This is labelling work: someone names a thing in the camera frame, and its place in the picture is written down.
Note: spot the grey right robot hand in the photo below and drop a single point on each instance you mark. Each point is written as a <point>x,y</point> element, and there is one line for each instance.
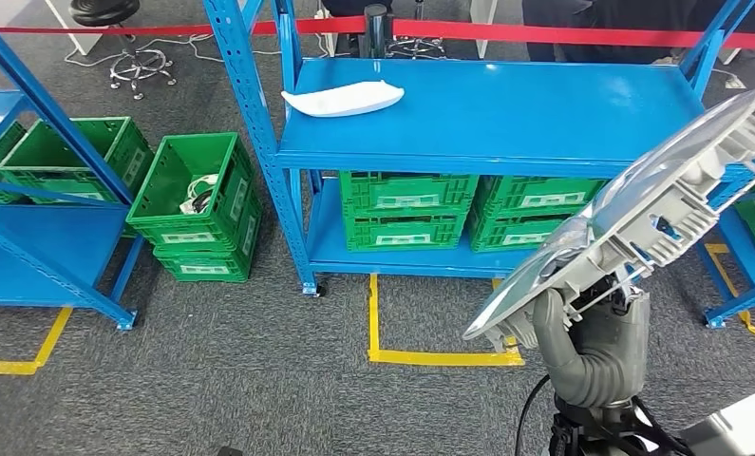
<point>638,333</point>

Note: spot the silver wheel hubcap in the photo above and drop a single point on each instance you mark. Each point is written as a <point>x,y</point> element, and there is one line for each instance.
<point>666,208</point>

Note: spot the blue metal shelf rack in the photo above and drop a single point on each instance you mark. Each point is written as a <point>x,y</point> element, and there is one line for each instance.
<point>50,245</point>
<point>477,113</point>
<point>739,264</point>

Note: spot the white curved plastic part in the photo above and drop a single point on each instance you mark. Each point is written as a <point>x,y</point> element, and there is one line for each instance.
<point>345,99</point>

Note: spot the red barrier tape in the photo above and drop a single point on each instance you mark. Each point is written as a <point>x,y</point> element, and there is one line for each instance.
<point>540,33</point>

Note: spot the person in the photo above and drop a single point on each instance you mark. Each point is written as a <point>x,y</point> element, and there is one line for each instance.
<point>603,9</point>
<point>345,6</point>

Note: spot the white desk panel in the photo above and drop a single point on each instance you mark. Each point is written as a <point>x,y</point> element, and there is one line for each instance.
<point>483,9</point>
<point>81,39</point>

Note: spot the black stool chrome base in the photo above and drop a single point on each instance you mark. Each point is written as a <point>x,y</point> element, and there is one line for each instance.
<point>415,45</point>
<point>103,11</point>

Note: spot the white power strip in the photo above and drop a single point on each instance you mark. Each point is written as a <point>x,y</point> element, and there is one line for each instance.
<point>326,38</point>

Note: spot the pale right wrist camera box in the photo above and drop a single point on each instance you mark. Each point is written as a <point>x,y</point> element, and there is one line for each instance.
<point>736,428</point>

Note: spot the black barrier stanchion post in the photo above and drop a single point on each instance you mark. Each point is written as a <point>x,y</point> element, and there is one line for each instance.
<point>375,31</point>

